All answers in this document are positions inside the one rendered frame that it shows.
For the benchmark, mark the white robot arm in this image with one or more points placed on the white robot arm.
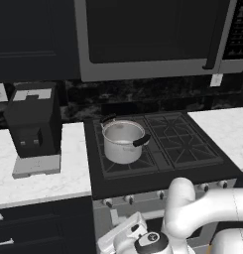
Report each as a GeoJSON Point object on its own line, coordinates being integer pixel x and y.
{"type": "Point", "coordinates": [205, 205]}

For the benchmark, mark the black stove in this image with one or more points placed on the black stove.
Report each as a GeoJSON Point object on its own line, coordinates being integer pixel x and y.
{"type": "Point", "coordinates": [126, 183]}

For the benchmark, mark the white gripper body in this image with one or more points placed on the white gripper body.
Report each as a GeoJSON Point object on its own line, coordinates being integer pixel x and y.
{"type": "Point", "coordinates": [121, 229]}

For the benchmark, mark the black coffee machine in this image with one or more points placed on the black coffee machine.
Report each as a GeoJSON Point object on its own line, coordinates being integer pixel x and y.
{"type": "Point", "coordinates": [33, 129]}

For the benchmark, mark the dark wall cupboard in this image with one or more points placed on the dark wall cupboard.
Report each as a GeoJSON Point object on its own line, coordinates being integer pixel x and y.
{"type": "Point", "coordinates": [33, 36]}

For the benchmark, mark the dark drawer front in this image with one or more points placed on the dark drawer front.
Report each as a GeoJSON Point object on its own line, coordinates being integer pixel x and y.
{"type": "Point", "coordinates": [47, 213]}
{"type": "Point", "coordinates": [50, 243]}

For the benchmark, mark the black stove knob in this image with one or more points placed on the black stove knob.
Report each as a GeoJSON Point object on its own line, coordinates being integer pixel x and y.
{"type": "Point", "coordinates": [222, 184]}
{"type": "Point", "coordinates": [161, 194]}
{"type": "Point", "coordinates": [129, 199]}
{"type": "Point", "coordinates": [107, 202]}
{"type": "Point", "coordinates": [205, 187]}

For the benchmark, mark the silver black microwave oven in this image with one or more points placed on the silver black microwave oven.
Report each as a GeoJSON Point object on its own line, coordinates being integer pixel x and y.
{"type": "Point", "coordinates": [146, 33]}

